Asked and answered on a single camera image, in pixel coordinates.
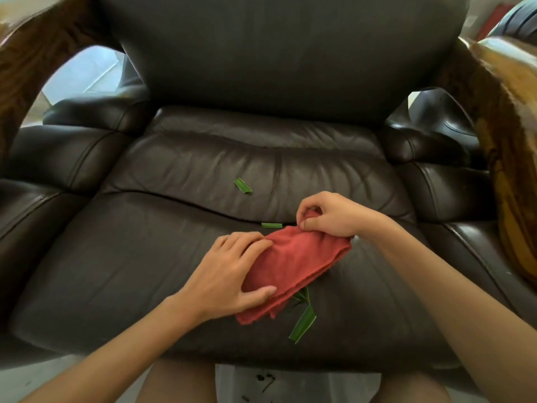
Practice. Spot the person's right hand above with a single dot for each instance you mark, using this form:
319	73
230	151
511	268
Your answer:
344	216

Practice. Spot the red cloth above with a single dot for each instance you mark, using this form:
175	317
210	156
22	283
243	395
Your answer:
293	260

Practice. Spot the person's left hand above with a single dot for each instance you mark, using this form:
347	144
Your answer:
222	281

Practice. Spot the person's right forearm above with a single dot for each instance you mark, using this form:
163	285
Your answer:
461	310

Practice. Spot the person's left leg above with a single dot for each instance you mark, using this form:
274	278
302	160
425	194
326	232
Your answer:
180	386

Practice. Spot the glossy wooden armrest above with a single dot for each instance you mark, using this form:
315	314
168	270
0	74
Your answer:
25	71
512	163

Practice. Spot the clear plastic bin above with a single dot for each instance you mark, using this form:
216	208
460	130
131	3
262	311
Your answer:
327	390

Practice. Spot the red object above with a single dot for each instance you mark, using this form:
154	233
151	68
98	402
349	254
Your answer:
495	20

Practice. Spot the person's left forearm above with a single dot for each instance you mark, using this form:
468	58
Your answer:
117	352

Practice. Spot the person's right leg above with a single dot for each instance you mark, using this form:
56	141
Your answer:
411	392

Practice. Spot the green leaves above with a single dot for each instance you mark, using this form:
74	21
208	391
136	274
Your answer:
303	325

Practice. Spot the person's leg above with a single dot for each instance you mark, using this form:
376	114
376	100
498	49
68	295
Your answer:
411	392
180	386

